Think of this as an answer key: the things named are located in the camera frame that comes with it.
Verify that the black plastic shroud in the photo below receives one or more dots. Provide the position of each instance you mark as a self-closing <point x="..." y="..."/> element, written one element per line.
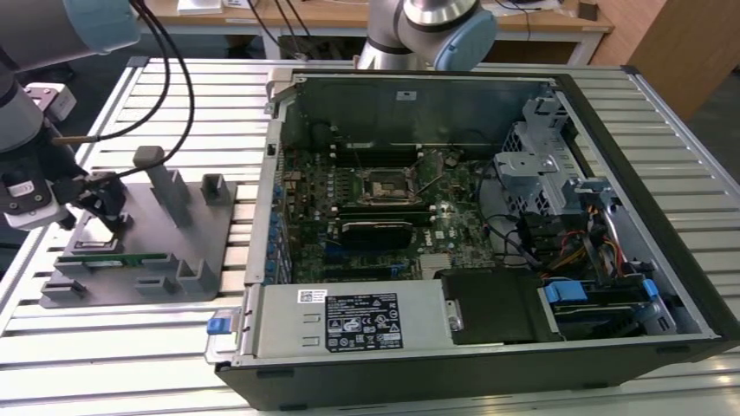
<point x="497" y="303"/>

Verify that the small brown box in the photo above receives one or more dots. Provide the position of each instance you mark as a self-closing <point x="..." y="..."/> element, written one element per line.
<point x="588" y="11"/>

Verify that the silver CPU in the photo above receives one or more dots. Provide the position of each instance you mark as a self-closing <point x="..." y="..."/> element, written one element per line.
<point x="92" y="236"/>

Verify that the green RAM stick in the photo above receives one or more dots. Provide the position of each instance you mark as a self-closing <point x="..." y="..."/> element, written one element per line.
<point x="132" y="259"/>

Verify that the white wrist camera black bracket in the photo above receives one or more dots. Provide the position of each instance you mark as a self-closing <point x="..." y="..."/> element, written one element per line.
<point x="34" y="219"/>

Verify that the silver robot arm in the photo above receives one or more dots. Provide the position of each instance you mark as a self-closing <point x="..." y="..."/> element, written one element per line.
<point x="52" y="26"/>

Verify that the black expansion slot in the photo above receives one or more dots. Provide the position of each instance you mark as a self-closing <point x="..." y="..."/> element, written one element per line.
<point x="358" y="260"/>
<point x="358" y="274"/>

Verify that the wooden desk white frame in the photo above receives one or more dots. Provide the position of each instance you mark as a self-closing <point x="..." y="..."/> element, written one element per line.
<point x="329" y="15"/>

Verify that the blue case latch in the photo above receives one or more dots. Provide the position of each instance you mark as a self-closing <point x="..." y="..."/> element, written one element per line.
<point x="217" y="327"/>

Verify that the hard disk in blue carrier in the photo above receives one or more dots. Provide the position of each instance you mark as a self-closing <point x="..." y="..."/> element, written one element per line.
<point x="562" y="292"/>

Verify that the silver power supply box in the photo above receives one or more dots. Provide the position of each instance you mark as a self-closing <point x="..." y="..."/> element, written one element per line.
<point x="277" y="320"/>

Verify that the white cardboard box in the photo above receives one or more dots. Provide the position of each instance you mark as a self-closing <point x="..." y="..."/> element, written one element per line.
<point x="240" y="3"/>
<point x="202" y="6"/>

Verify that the wooden cabinet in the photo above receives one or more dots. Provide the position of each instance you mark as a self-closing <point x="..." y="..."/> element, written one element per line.
<point x="681" y="52"/>

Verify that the silver chipset heatsink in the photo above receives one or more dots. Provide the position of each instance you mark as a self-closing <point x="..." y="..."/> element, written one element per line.
<point x="436" y="265"/>

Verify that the black RAM slot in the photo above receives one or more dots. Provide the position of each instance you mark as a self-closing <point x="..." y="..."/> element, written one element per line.
<point x="381" y="207"/>
<point x="381" y="221"/>
<point x="376" y="147"/>
<point x="376" y="155"/>
<point x="381" y="216"/>
<point x="381" y="212"/>
<point x="376" y="160"/>
<point x="376" y="151"/>

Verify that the grey plastic parts rack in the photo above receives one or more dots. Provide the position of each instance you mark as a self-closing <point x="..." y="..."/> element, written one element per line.
<point x="144" y="242"/>

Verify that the CPU socket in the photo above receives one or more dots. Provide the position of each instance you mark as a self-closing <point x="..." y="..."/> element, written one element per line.
<point x="385" y="184"/>

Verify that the black open PC case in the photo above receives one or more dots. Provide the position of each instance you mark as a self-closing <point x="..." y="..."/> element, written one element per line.
<point x="462" y="381"/>

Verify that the metal disk bay cage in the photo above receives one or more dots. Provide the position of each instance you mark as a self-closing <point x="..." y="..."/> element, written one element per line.
<point x="520" y="167"/>

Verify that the black graphics card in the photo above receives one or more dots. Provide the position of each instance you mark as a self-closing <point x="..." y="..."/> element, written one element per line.
<point x="376" y="236"/>

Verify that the green motherboard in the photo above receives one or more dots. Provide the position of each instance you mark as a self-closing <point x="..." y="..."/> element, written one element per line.
<point x="456" y="225"/>

